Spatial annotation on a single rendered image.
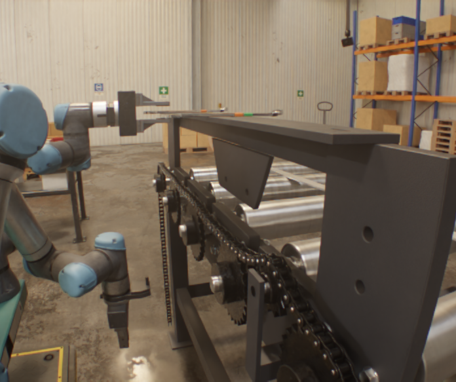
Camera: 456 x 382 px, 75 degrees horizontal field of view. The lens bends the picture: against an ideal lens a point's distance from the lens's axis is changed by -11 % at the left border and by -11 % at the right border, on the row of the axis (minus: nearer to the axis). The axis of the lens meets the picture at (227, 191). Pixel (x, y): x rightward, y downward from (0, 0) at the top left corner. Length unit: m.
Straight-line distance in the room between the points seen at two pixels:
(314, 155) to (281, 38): 12.08
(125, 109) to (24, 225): 0.43
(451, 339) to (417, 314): 0.20
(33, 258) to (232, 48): 11.16
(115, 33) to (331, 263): 10.81
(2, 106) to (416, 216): 0.53
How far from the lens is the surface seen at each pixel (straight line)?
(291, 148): 0.54
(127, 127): 1.00
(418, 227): 0.32
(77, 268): 0.77
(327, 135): 0.32
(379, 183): 0.35
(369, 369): 0.42
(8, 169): 0.56
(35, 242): 0.81
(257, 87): 11.91
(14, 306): 1.15
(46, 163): 0.87
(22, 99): 0.57
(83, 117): 0.98
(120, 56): 10.95
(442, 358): 0.52
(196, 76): 11.04
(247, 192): 0.70
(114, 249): 0.84
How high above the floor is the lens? 1.19
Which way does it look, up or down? 15 degrees down
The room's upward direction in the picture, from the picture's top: straight up
